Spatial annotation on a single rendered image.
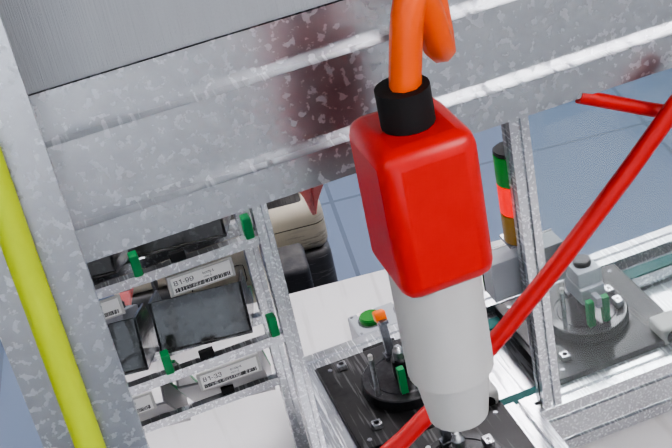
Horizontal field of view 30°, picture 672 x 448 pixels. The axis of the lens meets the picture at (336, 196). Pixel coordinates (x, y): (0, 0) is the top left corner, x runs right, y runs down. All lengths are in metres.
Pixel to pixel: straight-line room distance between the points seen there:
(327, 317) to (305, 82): 1.92
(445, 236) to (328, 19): 0.12
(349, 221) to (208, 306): 2.73
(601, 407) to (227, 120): 1.57
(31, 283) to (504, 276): 1.42
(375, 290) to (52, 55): 2.03
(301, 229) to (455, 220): 2.46
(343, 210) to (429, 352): 3.93
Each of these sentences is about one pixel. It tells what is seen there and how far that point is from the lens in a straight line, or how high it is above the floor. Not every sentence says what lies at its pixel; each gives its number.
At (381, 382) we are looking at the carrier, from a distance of 2.11.
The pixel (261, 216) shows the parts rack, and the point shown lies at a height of 1.50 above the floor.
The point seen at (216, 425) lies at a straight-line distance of 2.32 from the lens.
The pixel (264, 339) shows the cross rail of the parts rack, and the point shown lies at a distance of 1.71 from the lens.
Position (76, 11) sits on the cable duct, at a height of 2.13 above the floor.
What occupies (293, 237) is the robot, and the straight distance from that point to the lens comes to 3.00.
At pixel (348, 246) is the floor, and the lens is 4.30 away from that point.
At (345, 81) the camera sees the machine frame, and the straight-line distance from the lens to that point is 0.60.
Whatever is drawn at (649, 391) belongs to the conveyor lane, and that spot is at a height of 0.92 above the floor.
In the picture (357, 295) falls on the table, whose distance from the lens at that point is 2.55.
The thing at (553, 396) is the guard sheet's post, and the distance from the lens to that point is 2.05.
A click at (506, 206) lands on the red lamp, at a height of 1.33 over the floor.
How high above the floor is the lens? 2.31
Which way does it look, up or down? 30 degrees down
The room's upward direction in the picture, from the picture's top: 12 degrees counter-clockwise
